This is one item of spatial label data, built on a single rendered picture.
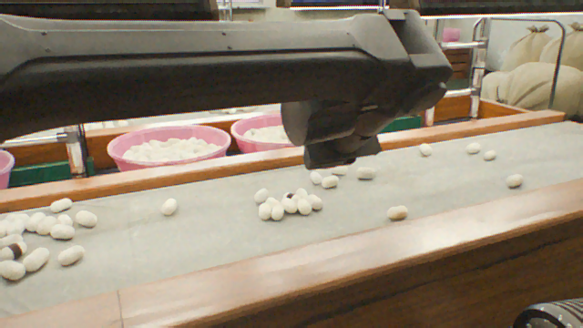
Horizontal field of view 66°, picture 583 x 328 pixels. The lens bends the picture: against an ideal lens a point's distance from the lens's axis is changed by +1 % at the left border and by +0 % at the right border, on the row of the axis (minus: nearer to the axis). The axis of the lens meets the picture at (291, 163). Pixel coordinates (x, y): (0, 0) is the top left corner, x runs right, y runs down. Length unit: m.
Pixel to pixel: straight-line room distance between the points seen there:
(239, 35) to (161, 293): 0.33
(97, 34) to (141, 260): 0.42
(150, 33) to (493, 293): 0.61
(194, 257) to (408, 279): 0.29
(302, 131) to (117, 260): 0.35
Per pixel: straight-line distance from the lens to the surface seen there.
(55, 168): 1.16
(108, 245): 0.71
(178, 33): 0.30
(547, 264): 0.82
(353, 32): 0.38
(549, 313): 0.53
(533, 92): 3.58
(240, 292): 0.53
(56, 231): 0.75
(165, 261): 0.65
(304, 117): 0.42
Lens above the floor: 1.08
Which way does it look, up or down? 21 degrees down
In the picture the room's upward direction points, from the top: straight up
